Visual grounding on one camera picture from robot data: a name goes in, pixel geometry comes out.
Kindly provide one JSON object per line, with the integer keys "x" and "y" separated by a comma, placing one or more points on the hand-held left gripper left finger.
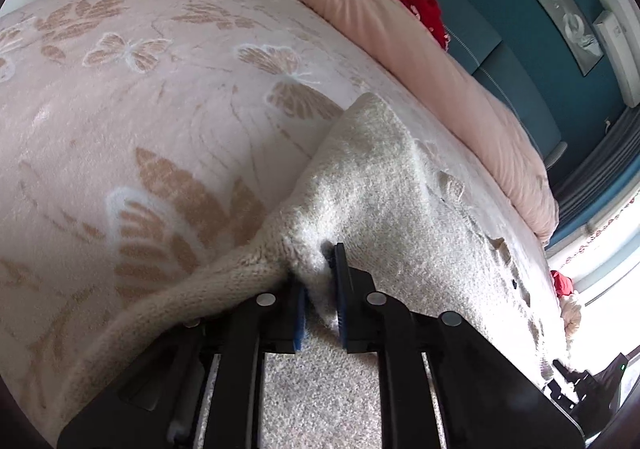
{"x": 299, "y": 324}

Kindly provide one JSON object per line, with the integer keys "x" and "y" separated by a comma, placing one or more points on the pink butterfly print blanket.
{"x": 150, "y": 119}

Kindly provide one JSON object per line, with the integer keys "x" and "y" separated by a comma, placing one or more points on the red fluffy cloth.
{"x": 422, "y": 4}

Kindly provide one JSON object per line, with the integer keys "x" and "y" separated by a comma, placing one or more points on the blue padded headboard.
{"x": 505, "y": 59}

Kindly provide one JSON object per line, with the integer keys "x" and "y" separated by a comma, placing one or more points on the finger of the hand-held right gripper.
{"x": 567, "y": 379}

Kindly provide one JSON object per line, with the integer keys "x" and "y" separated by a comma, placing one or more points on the small red cloth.
{"x": 562, "y": 283}

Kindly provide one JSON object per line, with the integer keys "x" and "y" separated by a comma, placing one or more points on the grey curtain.
{"x": 600, "y": 164}

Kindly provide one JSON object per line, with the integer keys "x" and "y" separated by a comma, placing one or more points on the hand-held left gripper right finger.
{"x": 342, "y": 314}

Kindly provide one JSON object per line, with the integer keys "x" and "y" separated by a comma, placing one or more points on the white air conditioner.
{"x": 620, "y": 54}

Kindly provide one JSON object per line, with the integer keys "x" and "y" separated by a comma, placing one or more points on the cream knit sweater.
{"x": 380, "y": 189}

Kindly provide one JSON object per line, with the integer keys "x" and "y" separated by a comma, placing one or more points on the pink duvet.
{"x": 425, "y": 69}

